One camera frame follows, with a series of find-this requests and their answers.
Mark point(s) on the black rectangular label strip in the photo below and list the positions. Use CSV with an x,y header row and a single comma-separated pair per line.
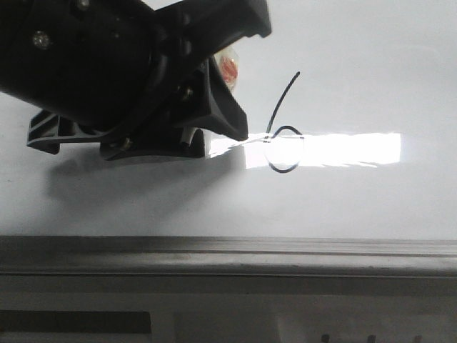
x,y
76,322

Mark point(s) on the white whiteboard with aluminium frame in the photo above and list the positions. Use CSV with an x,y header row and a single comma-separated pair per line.
x,y
349,168

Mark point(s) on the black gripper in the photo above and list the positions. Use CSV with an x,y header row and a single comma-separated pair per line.
x,y
102,72

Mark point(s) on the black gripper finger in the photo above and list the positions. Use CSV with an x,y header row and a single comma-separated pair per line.
x,y
206,27
206,102

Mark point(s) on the black and white whiteboard marker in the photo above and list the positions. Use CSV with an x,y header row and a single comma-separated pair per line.
x,y
187,136

